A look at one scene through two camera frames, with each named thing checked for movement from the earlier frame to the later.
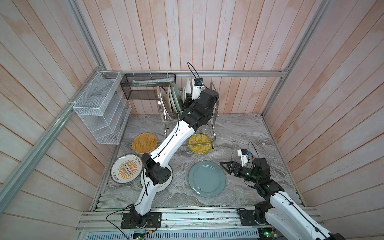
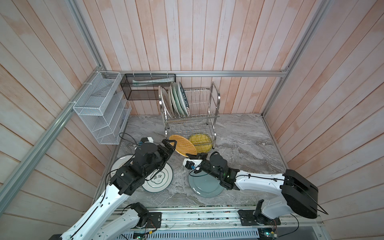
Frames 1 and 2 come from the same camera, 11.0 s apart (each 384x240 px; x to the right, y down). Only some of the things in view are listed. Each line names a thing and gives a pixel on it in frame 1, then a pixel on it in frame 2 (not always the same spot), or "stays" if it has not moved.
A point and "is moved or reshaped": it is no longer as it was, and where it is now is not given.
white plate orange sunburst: x=165 y=96 stays
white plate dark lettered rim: x=186 y=90 is moved or reshaped
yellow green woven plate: x=200 y=143 stays
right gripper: x=232 y=167 -> x=200 y=156
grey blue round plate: x=207 y=179 stays
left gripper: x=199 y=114 -> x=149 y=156
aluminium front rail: x=174 y=219 stays
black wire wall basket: x=140 y=86 stays
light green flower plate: x=176 y=97 stays
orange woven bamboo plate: x=144 y=143 is moved or reshaped
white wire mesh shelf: x=104 y=107 stays
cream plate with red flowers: x=172 y=103 stays
